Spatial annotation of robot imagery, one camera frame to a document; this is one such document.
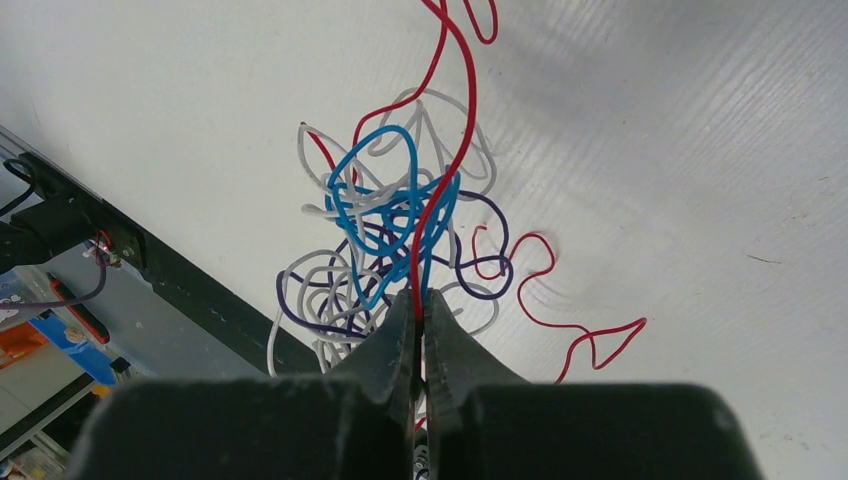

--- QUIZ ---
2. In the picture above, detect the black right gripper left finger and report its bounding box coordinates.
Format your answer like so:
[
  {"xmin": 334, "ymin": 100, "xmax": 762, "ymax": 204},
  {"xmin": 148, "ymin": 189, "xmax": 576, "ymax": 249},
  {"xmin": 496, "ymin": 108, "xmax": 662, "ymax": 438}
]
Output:
[{"xmin": 65, "ymin": 291, "xmax": 419, "ymax": 479}]

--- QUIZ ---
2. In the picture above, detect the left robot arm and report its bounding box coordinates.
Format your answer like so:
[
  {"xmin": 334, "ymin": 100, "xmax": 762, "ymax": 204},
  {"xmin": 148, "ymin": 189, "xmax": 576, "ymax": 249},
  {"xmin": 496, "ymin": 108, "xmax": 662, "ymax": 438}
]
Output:
[{"xmin": 1, "ymin": 153, "xmax": 95, "ymax": 273}]

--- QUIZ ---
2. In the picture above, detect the dark purple wire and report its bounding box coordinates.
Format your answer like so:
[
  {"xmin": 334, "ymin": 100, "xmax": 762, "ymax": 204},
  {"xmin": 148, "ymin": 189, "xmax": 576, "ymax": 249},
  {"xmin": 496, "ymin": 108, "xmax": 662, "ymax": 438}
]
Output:
[{"xmin": 275, "ymin": 190, "xmax": 515, "ymax": 342}]

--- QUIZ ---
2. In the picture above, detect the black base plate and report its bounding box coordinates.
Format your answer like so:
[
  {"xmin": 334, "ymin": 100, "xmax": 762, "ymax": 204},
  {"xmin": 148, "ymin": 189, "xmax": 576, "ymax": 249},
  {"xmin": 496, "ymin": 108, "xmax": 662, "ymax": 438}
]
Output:
[{"xmin": 9, "ymin": 152, "xmax": 319, "ymax": 374}]

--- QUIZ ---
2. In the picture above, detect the white wire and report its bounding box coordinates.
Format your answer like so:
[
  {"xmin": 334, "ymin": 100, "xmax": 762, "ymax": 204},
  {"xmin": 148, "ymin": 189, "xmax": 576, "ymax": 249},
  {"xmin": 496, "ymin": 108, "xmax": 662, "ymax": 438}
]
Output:
[{"xmin": 266, "ymin": 87, "xmax": 502, "ymax": 379}]

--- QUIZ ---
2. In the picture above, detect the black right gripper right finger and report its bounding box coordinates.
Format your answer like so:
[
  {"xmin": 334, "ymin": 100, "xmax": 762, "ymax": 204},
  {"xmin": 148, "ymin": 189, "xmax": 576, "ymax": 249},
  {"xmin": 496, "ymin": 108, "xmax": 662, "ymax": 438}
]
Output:
[{"xmin": 423, "ymin": 291, "xmax": 762, "ymax": 479}]

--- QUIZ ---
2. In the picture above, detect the blue wire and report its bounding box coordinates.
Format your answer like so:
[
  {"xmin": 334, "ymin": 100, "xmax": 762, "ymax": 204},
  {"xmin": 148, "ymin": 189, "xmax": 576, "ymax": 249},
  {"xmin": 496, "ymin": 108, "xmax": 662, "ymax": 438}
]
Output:
[{"xmin": 324, "ymin": 124, "xmax": 462, "ymax": 313}]

